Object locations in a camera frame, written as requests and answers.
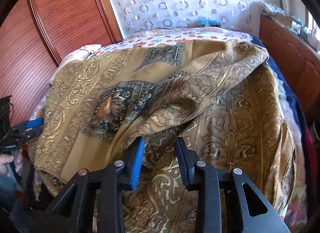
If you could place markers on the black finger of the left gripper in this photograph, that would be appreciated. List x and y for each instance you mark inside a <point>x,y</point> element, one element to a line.
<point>33,133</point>

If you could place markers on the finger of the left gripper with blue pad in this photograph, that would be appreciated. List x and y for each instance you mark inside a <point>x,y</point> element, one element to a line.
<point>34,123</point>

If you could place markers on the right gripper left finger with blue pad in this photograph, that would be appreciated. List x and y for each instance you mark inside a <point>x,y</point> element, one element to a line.
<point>95,198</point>

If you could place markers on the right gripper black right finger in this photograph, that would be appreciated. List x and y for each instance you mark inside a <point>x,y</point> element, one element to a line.
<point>247,209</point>

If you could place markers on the brown patterned garment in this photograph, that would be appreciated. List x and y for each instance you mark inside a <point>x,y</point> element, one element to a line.
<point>220,96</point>

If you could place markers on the floral bed blanket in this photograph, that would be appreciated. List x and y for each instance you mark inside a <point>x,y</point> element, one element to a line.
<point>296,214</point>

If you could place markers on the dark blue blanket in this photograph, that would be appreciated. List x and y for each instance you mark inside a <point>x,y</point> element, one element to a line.
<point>290,107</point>

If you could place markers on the long wooden cabinet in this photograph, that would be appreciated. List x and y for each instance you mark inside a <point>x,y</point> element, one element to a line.
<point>298,63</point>

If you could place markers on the white circle pattern curtain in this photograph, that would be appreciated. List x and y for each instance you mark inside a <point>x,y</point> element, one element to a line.
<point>182,0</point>

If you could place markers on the orange dotted white sheet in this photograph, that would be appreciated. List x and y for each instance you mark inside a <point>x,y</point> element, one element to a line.
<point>163,37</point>

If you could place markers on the blue box on headboard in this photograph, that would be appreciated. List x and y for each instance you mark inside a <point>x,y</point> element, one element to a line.
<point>207,22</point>

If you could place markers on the cardboard box on cabinet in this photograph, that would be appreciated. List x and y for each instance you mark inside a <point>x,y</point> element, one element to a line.
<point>283,20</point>

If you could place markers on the stack of folded cloths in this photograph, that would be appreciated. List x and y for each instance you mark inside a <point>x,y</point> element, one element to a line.
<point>270,9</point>

